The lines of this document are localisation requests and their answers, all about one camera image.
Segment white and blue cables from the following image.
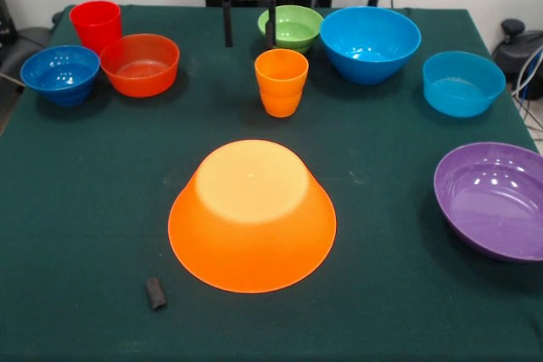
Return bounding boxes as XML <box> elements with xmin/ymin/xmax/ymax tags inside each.
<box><xmin>511</xmin><ymin>46</ymin><xmax>543</xmax><ymax>134</ymax></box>

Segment orange cup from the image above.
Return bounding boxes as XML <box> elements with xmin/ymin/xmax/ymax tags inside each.
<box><xmin>254</xmin><ymin>48</ymin><xmax>310</xmax><ymax>119</ymax></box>

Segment dark blue bowl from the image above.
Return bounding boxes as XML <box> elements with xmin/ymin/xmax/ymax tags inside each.
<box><xmin>20</xmin><ymin>44</ymin><xmax>101</xmax><ymax>108</ymax></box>

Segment large orange bowl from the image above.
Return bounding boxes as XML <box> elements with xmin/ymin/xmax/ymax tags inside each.
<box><xmin>167</xmin><ymin>138</ymin><xmax>338</xmax><ymax>294</ymax></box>

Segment green bowl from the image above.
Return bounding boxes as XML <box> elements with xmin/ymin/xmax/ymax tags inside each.
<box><xmin>257</xmin><ymin>4</ymin><xmax>325</xmax><ymax>54</ymax></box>

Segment small black rubber piece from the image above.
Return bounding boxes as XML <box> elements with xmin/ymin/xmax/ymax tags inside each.
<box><xmin>144</xmin><ymin>276</ymin><xmax>168</xmax><ymax>312</ymax></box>

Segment red cup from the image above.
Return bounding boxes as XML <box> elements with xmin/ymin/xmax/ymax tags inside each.
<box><xmin>69</xmin><ymin>0</ymin><xmax>123</xmax><ymax>56</ymax></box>

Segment red-orange bowl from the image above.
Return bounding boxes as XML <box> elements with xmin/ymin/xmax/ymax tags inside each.
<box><xmin>99</xmin><ymin>33</ymin><xmax>181</xmax><ymax>98</ymax></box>

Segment purple bowl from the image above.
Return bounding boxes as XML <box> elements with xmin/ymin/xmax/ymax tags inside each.
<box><xmin>433</xmin><ymin>142</ymin><xmax>543</xmax><ymax>263</ymax></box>

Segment large light blue bowl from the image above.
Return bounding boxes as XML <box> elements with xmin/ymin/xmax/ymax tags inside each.
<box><xmin>319</xmin><ymin>6</ymin><xmax>423</xmax><ymax>86</ymax></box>

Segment dark green tablecloth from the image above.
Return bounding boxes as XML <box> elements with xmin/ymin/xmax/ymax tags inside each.
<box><xmin>0</xmin><ymin>4</ymin><xmax>543</xmax><ymax>362</ymax></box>

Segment small light blue bowl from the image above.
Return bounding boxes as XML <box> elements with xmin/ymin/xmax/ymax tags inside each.
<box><xmin>422</xmin><ymin>51</ymin><xmax>507</xmax><ymax>119</ymax></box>

